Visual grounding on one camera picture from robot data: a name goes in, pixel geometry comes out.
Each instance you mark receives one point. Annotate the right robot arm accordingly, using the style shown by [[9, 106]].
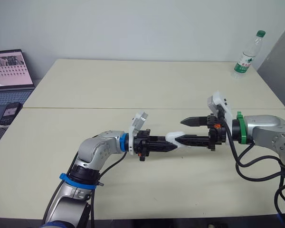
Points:
[[263, 128]]

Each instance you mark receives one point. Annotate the black phone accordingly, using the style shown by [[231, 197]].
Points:
[[11, 111]]

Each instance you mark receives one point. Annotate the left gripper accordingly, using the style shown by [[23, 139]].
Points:
[[143, 142]]

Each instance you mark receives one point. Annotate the open laptop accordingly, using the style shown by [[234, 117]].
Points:
[[8, 71]]

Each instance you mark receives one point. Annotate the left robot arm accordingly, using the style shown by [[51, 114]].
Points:
[[95, 148]]

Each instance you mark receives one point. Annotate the clear bottle with green cap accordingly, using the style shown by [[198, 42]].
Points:
[[245, 58]]

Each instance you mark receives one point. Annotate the white earbud case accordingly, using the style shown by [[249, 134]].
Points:
[[172, 136]]

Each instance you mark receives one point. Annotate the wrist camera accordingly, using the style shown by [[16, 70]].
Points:
[[216, 98], [139, 120]]

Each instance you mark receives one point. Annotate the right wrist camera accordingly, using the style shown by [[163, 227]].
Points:
[[216, 98]]

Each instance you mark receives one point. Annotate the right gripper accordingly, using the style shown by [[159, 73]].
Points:
[[216, 136]]

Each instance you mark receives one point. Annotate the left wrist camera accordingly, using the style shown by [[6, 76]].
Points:
[[139, 120]]

